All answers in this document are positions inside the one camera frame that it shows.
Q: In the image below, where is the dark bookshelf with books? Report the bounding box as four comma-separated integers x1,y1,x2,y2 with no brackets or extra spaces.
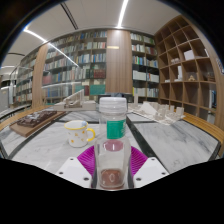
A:
14,54,38,106
130,32,160,103
41,29,108,105

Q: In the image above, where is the clear plastic bottle green label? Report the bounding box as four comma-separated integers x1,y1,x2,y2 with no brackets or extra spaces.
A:
93,96,132,191

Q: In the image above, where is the wooden cubby shelf unit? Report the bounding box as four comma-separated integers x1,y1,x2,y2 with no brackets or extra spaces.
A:
154,14,224,130

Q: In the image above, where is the white block architectural model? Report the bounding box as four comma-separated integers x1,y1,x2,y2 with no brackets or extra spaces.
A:
128,94,186,126

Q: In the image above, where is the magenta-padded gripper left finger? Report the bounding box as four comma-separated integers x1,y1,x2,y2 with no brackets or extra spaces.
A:
55,145,98,189

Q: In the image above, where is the white ramp architectural model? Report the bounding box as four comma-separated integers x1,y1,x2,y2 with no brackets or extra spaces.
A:
53,89,98,112

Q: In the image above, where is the white mug yellow handle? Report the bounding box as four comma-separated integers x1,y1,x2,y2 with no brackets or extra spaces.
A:
63,119,97,148

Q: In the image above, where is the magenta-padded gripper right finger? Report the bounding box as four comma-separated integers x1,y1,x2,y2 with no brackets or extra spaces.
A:
128,146,170,189

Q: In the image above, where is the dark grey architectural model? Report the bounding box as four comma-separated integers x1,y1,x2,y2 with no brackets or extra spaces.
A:
125,93,135,104

